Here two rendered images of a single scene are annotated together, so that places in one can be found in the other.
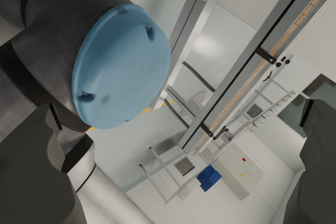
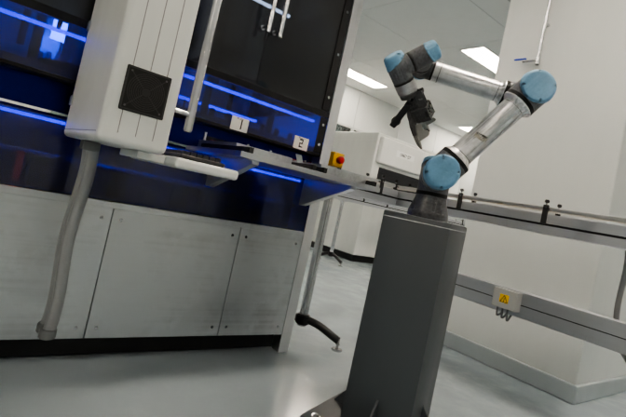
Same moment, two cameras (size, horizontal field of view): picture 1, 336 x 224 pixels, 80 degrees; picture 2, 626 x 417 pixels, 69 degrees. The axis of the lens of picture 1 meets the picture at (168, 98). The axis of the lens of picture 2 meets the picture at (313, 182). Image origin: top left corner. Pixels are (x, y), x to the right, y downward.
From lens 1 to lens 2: 179 cm
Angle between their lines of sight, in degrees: 92
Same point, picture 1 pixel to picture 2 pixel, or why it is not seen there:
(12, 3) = (420, 198)
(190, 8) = (534, 312)
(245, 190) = not seen: outside the picture
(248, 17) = (582, 302)
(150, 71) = not seen: hidden behind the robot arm
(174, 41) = (579, 329)
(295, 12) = (509, 211)
